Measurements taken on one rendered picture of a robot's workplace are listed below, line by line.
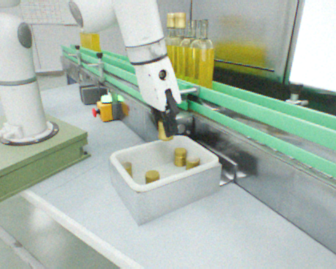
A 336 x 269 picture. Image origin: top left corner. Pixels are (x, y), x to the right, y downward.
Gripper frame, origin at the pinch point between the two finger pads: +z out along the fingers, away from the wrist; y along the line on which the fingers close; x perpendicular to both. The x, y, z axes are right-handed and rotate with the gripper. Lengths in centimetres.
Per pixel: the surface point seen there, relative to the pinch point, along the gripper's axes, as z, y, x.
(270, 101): 2.8, -7.3, -25.3
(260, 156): 9.8, -14.1, -14.2
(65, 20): -8, 609, -82
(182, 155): 13.2, 3.5, -3.8
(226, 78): 6.5, 21.7, -37.3
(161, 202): 11.9, -8.4, 9.1
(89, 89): 9, 79, 2
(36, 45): 25, 610, -2
